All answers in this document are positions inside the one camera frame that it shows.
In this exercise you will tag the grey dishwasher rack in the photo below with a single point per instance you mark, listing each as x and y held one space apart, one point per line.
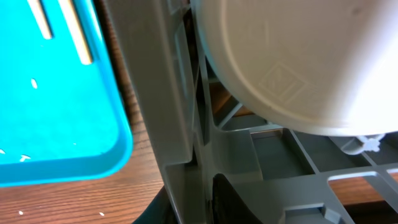
283 176

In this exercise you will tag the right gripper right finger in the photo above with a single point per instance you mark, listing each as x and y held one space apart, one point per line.
228 206

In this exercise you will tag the grey bowl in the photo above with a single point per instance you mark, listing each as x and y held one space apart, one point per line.
326 67

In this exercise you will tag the wooden chopstick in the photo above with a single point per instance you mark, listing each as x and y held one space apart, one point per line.
74 26
39 14

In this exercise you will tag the teal serving tray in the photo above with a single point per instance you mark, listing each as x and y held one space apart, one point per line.
61 120

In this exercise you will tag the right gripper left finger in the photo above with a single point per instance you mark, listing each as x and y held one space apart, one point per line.
159 211

